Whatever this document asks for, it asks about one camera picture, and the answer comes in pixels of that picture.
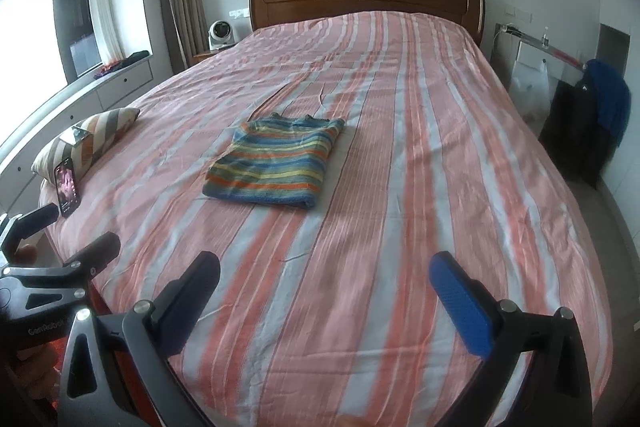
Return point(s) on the white wall socket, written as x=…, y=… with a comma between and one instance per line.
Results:
x=239, y=12

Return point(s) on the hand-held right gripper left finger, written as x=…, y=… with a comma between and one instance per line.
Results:
x=187, y=302

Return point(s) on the wooden nightstand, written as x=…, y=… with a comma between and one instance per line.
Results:
x=210, y=55

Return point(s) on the white plastic bag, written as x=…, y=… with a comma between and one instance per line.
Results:
x=530, y=87

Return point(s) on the white drawer cabinet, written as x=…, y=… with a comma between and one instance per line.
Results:
x=115, y=82

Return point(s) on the small bottle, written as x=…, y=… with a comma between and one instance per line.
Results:
x=545, y=38

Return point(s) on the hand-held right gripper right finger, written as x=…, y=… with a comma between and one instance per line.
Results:
x=462, y=302

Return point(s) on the black smartphone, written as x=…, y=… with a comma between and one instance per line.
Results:
x=67, y=187

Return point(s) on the black jacket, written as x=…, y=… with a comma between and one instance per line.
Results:
x=575, y=127

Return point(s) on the blue jacket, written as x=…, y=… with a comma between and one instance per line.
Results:
x=607, y=102

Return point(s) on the striped knit sweater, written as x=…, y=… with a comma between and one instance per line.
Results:
x=280, y=162

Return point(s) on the bed with striped sheet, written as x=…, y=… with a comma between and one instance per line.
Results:
x=400, y=187

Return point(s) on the window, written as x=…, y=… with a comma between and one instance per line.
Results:
x=35, y=37

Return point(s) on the striped pillow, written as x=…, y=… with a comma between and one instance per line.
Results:
x=105, y=127

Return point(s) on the white sheer curtain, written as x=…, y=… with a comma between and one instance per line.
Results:
x=106, y=7

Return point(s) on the dark clothes on sill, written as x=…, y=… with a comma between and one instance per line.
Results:
x=122, y=63

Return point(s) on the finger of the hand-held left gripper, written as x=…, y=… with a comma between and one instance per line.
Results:
x=42, y=213
x=100, y=249

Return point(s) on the white round fan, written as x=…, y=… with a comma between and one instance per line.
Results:
x=221, y=34

